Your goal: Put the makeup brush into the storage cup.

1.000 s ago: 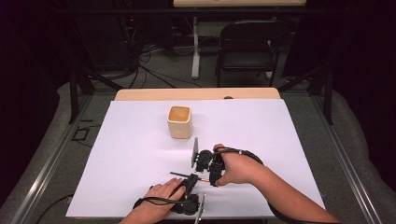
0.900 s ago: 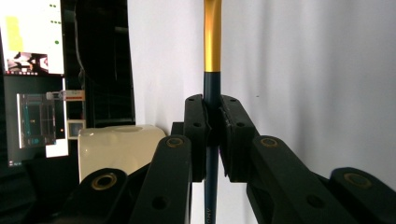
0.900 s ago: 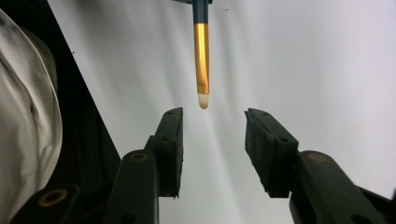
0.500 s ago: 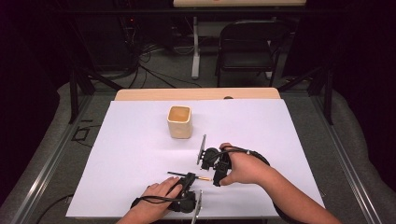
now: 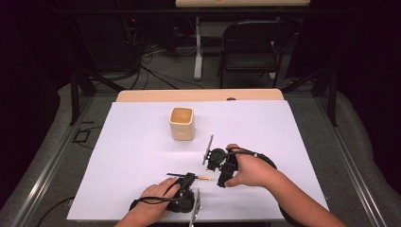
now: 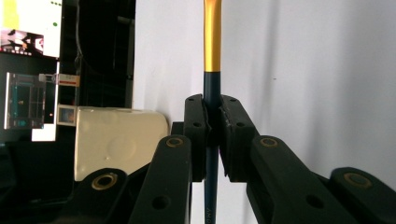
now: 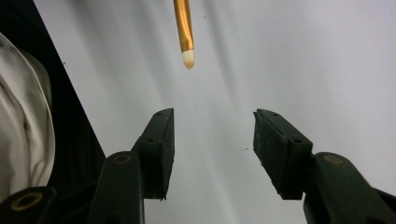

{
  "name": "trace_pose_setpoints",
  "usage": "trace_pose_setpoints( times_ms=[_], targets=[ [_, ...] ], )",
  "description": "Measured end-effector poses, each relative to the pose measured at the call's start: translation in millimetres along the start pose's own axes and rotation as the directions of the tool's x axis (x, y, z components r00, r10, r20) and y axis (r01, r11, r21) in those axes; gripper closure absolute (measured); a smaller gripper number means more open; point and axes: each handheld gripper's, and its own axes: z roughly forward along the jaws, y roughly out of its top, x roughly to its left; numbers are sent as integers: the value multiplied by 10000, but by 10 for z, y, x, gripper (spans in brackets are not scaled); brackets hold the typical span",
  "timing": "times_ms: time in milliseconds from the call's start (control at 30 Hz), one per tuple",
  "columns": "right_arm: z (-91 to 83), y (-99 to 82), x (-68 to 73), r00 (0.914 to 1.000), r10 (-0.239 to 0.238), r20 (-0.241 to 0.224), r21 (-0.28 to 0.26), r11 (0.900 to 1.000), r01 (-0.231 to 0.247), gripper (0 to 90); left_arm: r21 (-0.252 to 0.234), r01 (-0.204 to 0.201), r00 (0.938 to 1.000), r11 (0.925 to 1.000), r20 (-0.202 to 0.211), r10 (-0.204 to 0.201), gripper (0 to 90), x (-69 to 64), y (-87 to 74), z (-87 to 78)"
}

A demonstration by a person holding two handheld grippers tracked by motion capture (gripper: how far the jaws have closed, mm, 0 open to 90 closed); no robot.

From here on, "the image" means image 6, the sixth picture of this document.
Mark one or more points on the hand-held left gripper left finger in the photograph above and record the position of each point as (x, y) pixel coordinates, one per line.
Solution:
(195, 137)

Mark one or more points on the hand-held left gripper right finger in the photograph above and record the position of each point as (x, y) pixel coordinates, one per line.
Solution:
(236, 130)

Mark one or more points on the cream square ceramic cup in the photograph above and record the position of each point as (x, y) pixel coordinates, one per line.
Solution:
(118, 140)

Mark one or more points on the dark blue gold paintbrush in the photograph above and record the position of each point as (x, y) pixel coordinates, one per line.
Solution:
(212, 34)

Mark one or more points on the white table sheet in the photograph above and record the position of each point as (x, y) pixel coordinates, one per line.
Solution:
(311, 87)

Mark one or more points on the white red label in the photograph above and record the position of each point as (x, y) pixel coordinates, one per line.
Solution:
(69, 80)

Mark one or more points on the computer monitor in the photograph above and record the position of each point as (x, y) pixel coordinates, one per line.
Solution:
(28, 93)

